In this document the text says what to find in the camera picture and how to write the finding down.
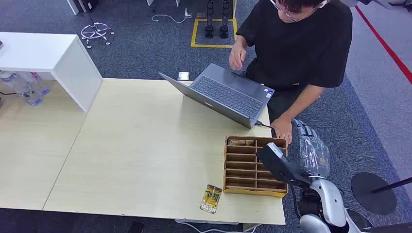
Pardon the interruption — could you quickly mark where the person's left hand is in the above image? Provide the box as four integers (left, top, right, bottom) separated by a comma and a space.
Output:
271, 116, 293, 148

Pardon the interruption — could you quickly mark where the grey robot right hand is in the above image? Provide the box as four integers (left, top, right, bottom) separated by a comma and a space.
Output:
291, 118, 331, 179

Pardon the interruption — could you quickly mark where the person's right hand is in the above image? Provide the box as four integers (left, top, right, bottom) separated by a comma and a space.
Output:
228, 43, 247, 71

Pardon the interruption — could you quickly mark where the card in wooden organizer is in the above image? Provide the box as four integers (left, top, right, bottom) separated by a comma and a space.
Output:
227, 138, 255, 147

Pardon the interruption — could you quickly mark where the person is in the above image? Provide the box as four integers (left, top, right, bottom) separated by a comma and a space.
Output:
228, 0, 354, 149

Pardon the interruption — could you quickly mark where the wooden slotted card organizer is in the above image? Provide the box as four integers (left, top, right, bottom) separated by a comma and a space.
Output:
223, 135, 289, 199

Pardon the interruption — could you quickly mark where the yellow hotel card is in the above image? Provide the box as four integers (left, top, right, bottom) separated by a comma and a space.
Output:
199, 184, 223, 215

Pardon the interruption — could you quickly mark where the grey laptop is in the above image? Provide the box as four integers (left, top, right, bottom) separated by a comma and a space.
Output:
159, 63, 275, 130

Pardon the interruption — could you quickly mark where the black stand leg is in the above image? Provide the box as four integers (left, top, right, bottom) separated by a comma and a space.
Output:
219, 0, 230, 39
205, 0, 215, 39

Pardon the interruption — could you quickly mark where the black round stand base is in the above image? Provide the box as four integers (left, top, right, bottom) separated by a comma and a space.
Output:
350, 172, 397, 216

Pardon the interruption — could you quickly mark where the black stand pole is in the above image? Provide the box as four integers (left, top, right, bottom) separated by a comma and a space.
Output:
371, 176, 412, 194

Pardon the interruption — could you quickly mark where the silver star chair base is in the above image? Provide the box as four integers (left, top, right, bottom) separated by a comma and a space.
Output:
80, 21, 116, 49

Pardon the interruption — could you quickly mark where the white desk shelf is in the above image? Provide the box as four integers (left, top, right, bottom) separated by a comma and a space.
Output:
0, 32, 103, 113

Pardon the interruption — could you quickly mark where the clear plastic water bottle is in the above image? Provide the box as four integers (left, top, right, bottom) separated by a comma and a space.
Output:
17, 71, 52, 97
0, 71, 43, 106

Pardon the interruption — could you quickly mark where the black laptop cable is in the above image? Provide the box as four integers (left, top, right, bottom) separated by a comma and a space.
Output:
255, 120, 277, 137

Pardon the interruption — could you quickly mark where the dark wrist camera box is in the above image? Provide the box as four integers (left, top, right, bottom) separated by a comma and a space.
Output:
256, 142, 312, 185

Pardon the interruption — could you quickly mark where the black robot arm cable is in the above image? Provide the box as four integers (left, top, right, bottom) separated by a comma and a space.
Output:
289, 181, 303, 221

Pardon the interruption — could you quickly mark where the white floor cable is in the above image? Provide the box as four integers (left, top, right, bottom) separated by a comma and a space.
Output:
151, 8, 189, 24

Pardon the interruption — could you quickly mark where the white cable under desk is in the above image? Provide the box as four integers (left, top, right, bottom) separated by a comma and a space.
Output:
174, 219, 262, 233

